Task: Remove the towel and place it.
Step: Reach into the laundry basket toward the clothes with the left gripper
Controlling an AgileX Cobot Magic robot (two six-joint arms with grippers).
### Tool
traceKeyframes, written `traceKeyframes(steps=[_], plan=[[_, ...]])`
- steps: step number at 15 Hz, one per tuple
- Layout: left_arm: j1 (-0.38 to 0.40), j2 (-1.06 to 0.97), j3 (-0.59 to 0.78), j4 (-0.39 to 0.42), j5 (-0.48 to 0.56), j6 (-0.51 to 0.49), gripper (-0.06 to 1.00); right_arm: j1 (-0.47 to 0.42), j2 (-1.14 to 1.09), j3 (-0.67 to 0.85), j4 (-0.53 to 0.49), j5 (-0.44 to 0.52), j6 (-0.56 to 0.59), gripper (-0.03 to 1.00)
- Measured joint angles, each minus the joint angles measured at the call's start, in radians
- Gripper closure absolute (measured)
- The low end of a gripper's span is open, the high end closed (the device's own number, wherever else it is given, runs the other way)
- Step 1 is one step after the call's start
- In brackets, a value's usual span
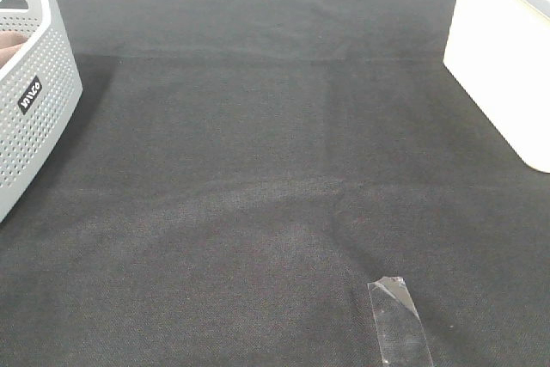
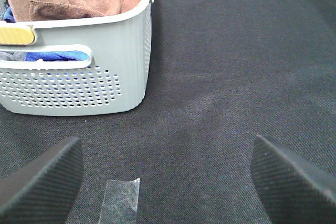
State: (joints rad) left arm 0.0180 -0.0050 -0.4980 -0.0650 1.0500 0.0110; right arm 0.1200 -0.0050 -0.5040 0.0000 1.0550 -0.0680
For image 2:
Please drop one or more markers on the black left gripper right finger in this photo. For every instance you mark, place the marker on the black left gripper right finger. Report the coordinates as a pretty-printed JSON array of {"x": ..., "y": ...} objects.
[{"x": 291, "y": 189}]

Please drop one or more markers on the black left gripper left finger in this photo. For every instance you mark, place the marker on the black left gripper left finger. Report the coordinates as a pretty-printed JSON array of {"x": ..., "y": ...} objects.
[{"x": 44, "y": 190}]

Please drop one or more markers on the grey towel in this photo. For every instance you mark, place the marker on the grey towel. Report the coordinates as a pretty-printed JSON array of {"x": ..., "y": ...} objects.
[{"x": 12, "y": 56}]

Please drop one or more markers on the blue towel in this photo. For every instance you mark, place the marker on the blue towel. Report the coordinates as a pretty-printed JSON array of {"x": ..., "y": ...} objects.
[{"x": 56, "y": 56}]

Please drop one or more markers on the clear tape strip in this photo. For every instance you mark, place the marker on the clear tape strip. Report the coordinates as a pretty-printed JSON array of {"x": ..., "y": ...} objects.
[{"x": 120, "y": 202}]

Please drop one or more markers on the grey perforated laundry basket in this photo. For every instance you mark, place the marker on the grey perforated laundry basket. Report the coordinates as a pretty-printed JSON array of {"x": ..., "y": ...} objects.
[{"x": 112, "y": 80}]

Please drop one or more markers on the black table cloth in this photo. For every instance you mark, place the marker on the black table cloth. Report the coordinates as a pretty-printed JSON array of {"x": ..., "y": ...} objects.
[{"x": 221, "y": 72}]

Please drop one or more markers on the yellow basket handle grip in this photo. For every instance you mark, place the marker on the yellow basket handle grip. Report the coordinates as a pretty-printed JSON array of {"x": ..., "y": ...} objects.
[{"x": 11, "y": 34}]

